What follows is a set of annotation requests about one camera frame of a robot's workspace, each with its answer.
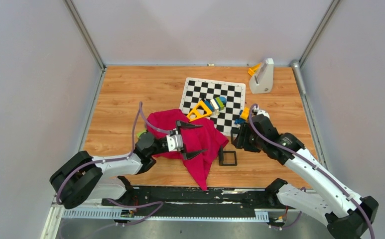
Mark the magenta red garment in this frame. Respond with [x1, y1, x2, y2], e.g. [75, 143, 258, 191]
[147, 109, 229, 191]

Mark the black frame box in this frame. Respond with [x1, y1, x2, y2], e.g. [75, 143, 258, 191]
[218, 147, 238, 166]

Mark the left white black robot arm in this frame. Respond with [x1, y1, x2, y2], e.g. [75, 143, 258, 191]
[49, 120, 204, 209]

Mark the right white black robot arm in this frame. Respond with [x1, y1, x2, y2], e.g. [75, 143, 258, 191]
[231, 114, 379, 239]

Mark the yellow triangle block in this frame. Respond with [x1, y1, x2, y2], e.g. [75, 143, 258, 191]
[187, 101, 213, 122]

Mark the green rectangular block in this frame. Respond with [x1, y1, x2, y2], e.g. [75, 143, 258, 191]
[136, 131, 147, 139]

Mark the black white chessboard mat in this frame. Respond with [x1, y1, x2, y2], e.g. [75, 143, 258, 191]
[179, 77, 246, 136]

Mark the white metronome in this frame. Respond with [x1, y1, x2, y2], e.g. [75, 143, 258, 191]
[249, 58, 274, 94]

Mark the yellow toy behind metronome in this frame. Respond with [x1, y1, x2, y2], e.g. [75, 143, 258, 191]
[248, 62, 261, 76]

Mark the grey metal pipe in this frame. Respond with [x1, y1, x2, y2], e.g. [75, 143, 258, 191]
[290, 60, 306, 96]

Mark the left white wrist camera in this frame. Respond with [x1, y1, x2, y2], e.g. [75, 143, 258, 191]
[165, 134, 184, 152]

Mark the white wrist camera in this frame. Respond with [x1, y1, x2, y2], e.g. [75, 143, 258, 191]
[165, 134, 184, 152]
[254, 109, 270, 118]

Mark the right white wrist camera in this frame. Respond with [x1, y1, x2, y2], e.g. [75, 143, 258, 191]
[254, 109, 270, 118]

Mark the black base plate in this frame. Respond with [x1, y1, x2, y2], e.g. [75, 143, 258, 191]
[116, 186, 298, 219]

